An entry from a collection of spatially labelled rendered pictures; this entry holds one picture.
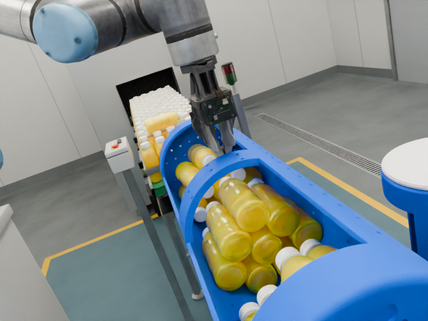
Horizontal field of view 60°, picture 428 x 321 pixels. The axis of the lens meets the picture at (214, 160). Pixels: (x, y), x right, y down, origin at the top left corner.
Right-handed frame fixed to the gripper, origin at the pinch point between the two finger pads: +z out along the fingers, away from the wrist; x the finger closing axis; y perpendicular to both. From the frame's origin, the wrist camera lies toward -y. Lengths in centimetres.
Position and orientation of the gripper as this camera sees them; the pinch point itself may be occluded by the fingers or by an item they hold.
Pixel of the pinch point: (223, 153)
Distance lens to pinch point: 79.0
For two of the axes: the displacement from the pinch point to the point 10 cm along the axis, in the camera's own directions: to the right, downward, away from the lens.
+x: 9.3, -3.5, 1.4
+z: 2.8, 8.9, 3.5
